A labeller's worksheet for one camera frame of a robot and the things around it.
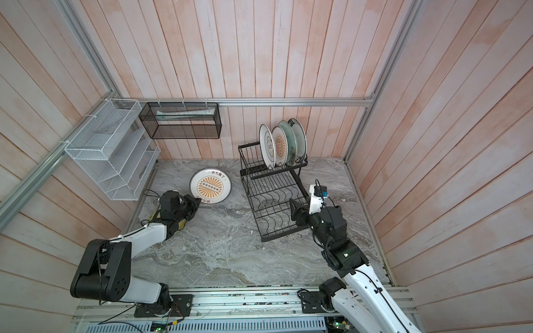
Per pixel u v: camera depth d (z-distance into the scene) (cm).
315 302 73
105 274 43
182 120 104
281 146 88
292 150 85
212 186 98
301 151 84
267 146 92
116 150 73
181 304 74
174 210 72
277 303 76
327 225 51
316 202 61
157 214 71
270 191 104
